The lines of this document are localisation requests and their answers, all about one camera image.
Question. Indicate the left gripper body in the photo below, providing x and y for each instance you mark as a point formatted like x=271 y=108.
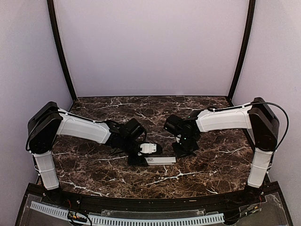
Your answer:
x=131 y=161

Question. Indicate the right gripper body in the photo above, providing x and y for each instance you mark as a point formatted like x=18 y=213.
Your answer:
x=186 y=146

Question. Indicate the white remote control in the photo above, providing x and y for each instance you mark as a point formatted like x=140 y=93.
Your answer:
x=154 y=161

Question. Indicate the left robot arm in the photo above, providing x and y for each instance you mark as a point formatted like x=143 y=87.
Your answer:
x=51 y=121

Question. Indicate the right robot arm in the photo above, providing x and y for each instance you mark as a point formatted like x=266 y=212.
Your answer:
x=256 y=116

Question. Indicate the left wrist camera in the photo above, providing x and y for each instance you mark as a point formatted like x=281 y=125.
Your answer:
x=149 y=149

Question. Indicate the black front rail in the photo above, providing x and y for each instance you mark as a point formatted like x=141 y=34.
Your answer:
x=91 y=203

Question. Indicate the right black frame post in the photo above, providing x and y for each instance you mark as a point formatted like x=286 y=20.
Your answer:
x=243 y=49

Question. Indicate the black frame post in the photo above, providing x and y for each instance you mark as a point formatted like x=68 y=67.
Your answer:
x=243 y=49
x=59 y=48

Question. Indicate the left black frame post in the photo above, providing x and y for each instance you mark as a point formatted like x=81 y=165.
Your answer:
x=59 y=48

